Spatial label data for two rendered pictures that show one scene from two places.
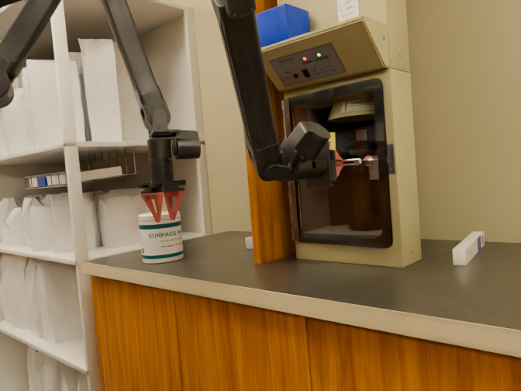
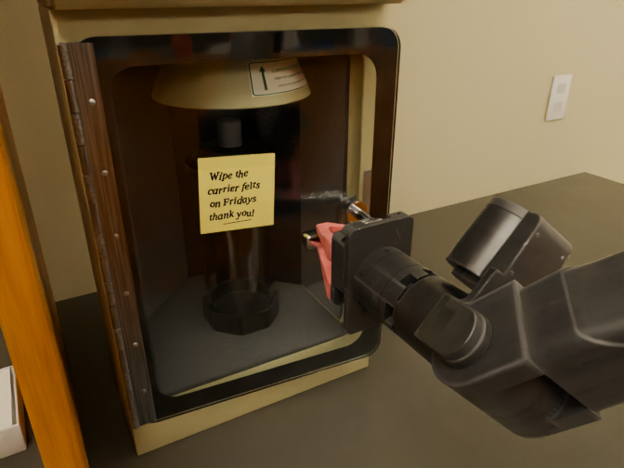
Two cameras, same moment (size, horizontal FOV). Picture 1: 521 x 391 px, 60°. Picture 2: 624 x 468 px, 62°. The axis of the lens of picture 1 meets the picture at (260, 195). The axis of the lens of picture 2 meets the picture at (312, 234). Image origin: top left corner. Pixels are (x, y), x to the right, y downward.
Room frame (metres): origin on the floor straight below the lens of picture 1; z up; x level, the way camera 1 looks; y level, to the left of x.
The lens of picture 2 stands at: (0.96, 0.26, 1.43)
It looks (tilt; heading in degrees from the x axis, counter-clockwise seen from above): 25 degrees down; 288
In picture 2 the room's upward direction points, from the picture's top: straight up
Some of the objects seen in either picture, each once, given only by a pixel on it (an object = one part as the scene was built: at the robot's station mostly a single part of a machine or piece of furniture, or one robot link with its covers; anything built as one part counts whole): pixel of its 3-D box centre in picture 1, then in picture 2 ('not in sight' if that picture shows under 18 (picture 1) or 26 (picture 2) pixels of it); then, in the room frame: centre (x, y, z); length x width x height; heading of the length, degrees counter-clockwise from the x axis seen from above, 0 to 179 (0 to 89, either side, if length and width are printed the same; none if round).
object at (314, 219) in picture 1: (333, 167); (263, 236); (1.16, -0.19, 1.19); 0.30 x 0.01 x 0.40; 43
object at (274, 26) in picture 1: (283, 29); not in sight; (1.20, -0.09, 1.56); 0.10 x 0.10 x 0.09; 48
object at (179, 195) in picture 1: (167, 202); not in sight; (1.14, 0.24, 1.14); 0.07 x 0.07 x 0.09; 47
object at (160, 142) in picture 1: (162, 149); not in sight; (1.14, 0.23, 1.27); 0.07 x 0.06 x 0.07; 112
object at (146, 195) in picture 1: (160, 202); not in sight; (1.13, 0.25, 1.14); 0.07 x 0.07 x 0.09; 47
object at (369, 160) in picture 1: (350, 162); (339, 226); (1.09, -0.22, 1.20); 0.10 x 0.05 x 0.03; 43
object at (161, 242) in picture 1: (160, 236); not in sight; (1.44, 0.33, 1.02); 0.13 x 0.13 x 0.15
